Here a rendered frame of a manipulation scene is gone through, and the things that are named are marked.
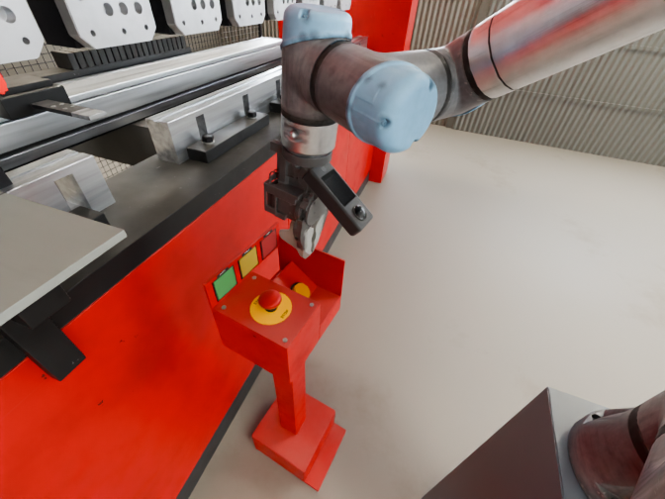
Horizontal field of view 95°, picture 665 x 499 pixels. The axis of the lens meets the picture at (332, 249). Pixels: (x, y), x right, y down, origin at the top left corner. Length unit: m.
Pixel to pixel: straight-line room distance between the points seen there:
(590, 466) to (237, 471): 1.00
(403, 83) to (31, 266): 0.37
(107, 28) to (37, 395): 0.55
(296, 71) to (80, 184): 0.44
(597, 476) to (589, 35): 0.45
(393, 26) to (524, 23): 1.94
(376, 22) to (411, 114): 2.00
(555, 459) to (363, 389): 0.89
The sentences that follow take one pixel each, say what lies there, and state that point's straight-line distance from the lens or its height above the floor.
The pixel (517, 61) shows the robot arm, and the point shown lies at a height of 1.17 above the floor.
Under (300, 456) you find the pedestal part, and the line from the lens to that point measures 1.13.
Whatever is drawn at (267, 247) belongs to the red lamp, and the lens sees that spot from 0.63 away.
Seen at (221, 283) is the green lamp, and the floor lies 0.82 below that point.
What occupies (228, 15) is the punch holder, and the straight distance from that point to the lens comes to 0.96.
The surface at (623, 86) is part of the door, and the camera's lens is 4.12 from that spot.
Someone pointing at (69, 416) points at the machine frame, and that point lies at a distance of 0.68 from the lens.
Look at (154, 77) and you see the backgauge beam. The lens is 1.14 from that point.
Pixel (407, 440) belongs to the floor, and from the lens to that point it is 1.31.
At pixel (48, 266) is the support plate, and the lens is 0.39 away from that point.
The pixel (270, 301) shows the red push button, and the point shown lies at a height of 0.81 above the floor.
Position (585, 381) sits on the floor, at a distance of 1.77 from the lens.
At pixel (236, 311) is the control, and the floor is 0.78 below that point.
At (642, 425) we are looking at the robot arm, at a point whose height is 0.88.
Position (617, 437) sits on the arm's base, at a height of 0.84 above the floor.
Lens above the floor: 1.22
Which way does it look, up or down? 41 degrees down
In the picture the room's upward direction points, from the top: 4 degrees clockwise
